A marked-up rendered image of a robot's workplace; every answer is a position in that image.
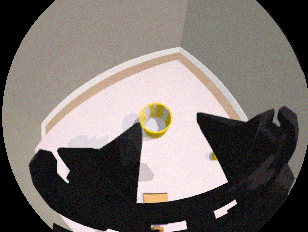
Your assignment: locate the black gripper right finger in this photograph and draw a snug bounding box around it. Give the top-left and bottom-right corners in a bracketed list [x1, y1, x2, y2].
[196, 109, 275, 182]

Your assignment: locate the wooden toy catapult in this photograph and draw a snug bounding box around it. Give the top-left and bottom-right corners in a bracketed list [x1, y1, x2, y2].
[143, 193, 169, 232]

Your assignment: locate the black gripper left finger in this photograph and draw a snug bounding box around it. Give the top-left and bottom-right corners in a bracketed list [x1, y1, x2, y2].
[57, 123, 142, 204]

